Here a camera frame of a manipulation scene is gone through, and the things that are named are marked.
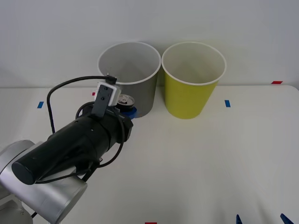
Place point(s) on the grey plastic waste bin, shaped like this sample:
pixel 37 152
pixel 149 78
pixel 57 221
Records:
pixel 142 93

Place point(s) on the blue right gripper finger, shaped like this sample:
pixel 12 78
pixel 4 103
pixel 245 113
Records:
pixel 286 215
pixel 238 215

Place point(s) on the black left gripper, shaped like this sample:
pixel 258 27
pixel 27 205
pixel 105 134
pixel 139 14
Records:
pixel 114 127

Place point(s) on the yellow-green plastic waste bin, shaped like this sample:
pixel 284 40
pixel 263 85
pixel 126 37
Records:
pixel 187 98

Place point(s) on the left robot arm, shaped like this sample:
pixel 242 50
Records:
pixel 58 149

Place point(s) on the black drink can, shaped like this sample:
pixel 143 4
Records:
pixel 126 100

